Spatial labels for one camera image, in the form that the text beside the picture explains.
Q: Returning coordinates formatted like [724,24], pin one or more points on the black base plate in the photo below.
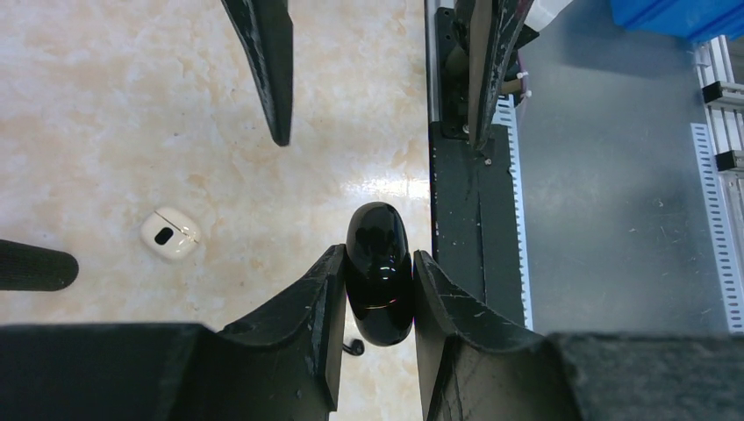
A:
[478,224]

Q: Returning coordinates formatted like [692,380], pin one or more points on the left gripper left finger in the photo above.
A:
[281,361]

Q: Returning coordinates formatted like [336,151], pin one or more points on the black earbud case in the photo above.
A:
[378,274]

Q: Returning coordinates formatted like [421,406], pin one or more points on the white earbud case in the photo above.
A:
[170,233]

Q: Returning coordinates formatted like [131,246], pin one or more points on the black microphone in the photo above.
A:
[31,268]

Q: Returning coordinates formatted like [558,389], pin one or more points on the blue bin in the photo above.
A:
[693,20]

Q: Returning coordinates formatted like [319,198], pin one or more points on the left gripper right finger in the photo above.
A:
[474,364]

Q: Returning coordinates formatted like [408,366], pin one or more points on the black earbud front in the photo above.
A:
[355,347]

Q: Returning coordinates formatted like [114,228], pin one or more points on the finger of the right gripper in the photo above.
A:
[491,30]
[265,30]

